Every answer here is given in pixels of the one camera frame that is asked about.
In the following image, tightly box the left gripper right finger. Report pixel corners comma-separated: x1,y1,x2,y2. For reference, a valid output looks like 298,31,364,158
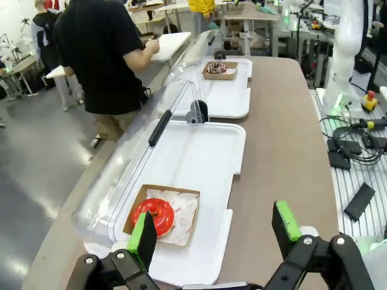
262,201,376,290

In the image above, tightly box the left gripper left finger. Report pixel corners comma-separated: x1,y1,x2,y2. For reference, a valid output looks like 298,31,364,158
65,210,161,290

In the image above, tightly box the person's right forearm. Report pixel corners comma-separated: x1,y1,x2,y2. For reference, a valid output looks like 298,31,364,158
123,45,154,73

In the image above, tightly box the brown cardboard donut box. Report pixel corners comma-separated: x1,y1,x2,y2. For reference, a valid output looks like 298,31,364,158
201,61,239,81
122,184,201,247

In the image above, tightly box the red glazed donut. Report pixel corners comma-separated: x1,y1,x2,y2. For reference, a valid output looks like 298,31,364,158
132,198,176,238

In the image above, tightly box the chocolate donut with white drizzle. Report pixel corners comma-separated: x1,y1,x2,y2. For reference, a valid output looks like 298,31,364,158
205,62,228,75

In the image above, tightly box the person in black shirt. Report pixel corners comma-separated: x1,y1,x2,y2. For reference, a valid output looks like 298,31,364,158
53,0,149,143

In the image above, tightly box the person's right hand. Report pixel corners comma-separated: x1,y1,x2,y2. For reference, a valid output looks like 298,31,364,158
144,38,161,56

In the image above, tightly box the clear domed display lid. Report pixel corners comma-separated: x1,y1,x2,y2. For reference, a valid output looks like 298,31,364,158
71,80,210,244
161,30,227,91

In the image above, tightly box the black rectangular block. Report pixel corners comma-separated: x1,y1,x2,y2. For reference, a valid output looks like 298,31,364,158
343,182,376,221

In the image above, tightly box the black rectangular plate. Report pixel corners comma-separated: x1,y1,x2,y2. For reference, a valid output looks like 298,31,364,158
328,150,351,170
328,138,362,155

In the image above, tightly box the white display tray base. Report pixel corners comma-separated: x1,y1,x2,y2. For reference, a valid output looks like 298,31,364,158
199,59,253,119
83,119,246,286

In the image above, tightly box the yellow emergency stop box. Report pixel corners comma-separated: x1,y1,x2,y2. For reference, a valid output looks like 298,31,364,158
361,92,379,112

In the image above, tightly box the white rectangular table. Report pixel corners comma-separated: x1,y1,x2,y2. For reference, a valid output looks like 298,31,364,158
150,31,192,63

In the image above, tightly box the bystander in yellow top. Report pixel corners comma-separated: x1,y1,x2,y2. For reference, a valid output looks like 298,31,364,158
187,0,217,36

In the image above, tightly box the slotted aluminium base plate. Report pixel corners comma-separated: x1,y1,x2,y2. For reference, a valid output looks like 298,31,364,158
314,87,387,242

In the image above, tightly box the black cable bundle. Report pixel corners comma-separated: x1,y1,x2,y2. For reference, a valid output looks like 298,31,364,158
320,116,387,166

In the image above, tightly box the yellow black handheld switch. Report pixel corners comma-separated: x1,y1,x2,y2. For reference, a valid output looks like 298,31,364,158
359,117,387,131

